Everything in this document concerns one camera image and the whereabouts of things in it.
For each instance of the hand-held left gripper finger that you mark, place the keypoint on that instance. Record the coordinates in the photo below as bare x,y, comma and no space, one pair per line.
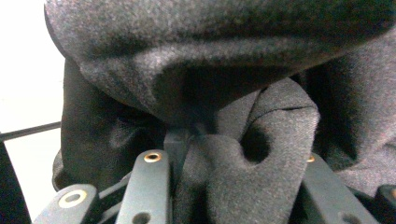
176,146

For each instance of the black garment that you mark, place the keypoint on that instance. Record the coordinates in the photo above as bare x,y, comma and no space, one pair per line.
218,62

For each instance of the black horizontal bar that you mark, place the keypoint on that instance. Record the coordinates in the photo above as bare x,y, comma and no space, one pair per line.
31,130

